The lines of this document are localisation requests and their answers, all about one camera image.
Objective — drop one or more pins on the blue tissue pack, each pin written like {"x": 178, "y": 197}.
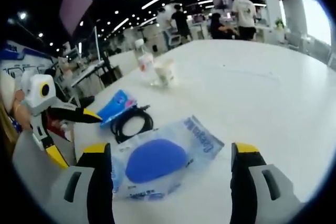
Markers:
{"x": 115, "y": 106}

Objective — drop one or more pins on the blue wall poster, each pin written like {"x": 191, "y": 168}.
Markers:
{"x": 23, "y": 56}

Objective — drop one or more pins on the purple hanging screen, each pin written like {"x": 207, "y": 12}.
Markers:
{"x": 76, "y": 3}

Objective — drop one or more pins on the potted plant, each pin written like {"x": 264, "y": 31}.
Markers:
{"x": 279, "y": 23}

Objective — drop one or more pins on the clear water bottle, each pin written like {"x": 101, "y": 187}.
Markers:
{"x": 144, "y": 64}

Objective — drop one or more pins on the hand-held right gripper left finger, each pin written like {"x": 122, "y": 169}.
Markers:
{"x": 98, "y": 182}

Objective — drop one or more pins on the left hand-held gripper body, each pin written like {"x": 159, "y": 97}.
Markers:
{"x": 34, "y": 95}

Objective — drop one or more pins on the blue sponge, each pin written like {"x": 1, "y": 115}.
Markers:
{"x": 157, "y": 161}

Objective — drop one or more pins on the person's white sleeve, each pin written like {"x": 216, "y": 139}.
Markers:
{"x": 6, "y": 90}

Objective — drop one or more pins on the side desk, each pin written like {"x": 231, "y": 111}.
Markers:
{"x": 86, "y": 73}

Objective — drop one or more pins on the white table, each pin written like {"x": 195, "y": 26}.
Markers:
{"x": 236, "y": 90}

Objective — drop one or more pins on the grey mesh chair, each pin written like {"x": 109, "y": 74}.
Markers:
{"x": 36, "y": 166}

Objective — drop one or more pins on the large window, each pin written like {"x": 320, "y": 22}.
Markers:
{"x": 315, "y": 14}

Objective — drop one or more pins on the person's left hand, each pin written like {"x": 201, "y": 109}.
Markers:
{"x": 25, "y": 119}

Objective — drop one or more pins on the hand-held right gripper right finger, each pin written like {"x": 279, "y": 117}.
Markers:
{"x": 244, "y": 182}

